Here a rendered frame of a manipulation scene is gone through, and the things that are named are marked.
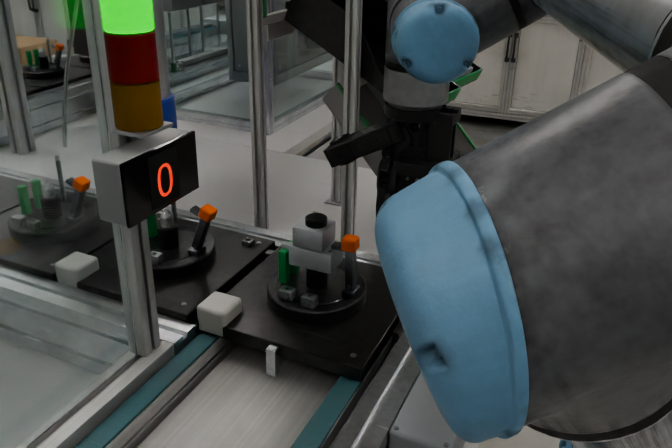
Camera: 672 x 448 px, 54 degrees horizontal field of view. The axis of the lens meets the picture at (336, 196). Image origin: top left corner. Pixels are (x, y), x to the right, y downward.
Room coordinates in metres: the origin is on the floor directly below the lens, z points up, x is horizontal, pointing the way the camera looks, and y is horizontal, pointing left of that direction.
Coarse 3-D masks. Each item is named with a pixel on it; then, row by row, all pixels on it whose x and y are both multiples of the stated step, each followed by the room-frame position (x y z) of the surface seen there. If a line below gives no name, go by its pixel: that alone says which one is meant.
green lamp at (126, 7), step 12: (108, 0) 0.65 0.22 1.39; (120, 0) 0.65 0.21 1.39; (132, 0) 0.65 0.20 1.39; (144, 0) 0.66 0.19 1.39; (108, 12) 0.65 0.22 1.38; (120, 12) 0.65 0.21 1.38; (132, 12) 0.65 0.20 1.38; (144, 12) 0.66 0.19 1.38; (108, 24) 0.65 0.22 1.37; (120, 24) 0.65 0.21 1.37; (132, 24) 0.65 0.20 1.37; (144, 24) 0.66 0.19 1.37
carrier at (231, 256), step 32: (160, 224) 0.90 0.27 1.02; (192, 224) 1.01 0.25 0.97; (160, 256) 0.84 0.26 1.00; (192, 256) 0.87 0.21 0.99; (224, 256) 0.90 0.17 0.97; (256, 256) 0.91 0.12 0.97; (160, 288) 0.81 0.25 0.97; (192, 288) 0.81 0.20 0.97; (224, 288) 0.82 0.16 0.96; (192, 320) 0.75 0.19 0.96
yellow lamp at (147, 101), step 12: (120, 84) 0.65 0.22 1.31; (144, 84) 0.65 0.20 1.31; (156, 84) 0.66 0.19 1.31; (120, 96) 0.65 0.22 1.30; (132, 96) 0.65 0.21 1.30; (144, 96) 0.65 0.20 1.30; (156, 96) 0.66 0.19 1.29; (120, 108) 0.65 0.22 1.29; (132, 108) 0.65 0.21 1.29; (144, 108) 0.65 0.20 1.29; (156, 108) 0.66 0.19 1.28; (120, 120) 0.65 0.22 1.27; (132, 120) 0.65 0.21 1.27; (144, 120) 0.65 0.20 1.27; (156, 120) 0.66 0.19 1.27
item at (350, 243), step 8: (344, 240) 0.77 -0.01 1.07; (352, 240) 0.77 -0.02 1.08; (336, 248) 0.78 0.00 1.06; (344, 248) 0.77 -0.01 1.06; (352, 248) 0.76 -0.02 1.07; (352, 256) 0.77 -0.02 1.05; (352, 264) 0.77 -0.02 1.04; (352, 272) 0.77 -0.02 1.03; (352, 280) 0.77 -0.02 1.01; (352, 288) 0.77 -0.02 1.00
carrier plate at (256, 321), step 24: (264, 264) 0.88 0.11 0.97; (360, 264) 0.89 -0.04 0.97; (240, 288) 0.81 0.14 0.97; (264, 288) 0.81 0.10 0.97; (384, 288) 0.82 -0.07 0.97; (264, 312) 0.75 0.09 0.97; (360, 312) 0.76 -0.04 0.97; (384, 312) 0.76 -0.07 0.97; (240, 336) 0.71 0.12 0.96; (264, 336) 0.70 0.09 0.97; (288, 336) 0.70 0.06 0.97; (312, 336) 0.70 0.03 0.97; (336, 336) 0.70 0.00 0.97; (360, 336) 0.70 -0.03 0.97; (384, 336) 0.71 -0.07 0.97; (312, 360) 0.66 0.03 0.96; (336, 360) 0.65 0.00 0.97; (360, 360) 0.65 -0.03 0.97
